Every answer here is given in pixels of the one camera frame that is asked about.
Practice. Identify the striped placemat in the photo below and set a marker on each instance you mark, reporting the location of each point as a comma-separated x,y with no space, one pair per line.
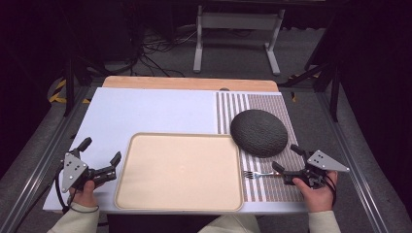
275,181

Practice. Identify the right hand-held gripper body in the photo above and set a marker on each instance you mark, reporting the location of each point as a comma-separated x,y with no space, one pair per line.
315,169

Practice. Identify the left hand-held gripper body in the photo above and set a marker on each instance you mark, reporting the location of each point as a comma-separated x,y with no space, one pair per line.
74,171

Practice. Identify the wooden board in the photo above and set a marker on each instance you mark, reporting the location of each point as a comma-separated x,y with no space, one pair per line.
191,83

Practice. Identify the black tripod stand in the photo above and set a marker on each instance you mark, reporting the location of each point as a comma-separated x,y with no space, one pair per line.
324,77
76,74

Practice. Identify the beige plastic tray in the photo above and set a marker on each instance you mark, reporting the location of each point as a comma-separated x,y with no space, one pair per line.
180,172

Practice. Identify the person's left hand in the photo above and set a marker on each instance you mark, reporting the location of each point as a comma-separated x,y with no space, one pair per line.
85,193

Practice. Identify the person's right hand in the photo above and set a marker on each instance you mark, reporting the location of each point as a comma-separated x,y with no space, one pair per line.
318,192

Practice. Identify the white metal stand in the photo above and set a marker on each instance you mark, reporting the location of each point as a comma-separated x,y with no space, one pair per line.
238,24

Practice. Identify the white table sheet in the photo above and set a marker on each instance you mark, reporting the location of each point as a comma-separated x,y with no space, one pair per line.
145,110

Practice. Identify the person's lap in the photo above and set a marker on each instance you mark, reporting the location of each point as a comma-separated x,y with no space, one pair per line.
231,225

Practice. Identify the silver fork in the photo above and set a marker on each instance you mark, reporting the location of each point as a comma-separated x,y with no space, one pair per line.
259,174

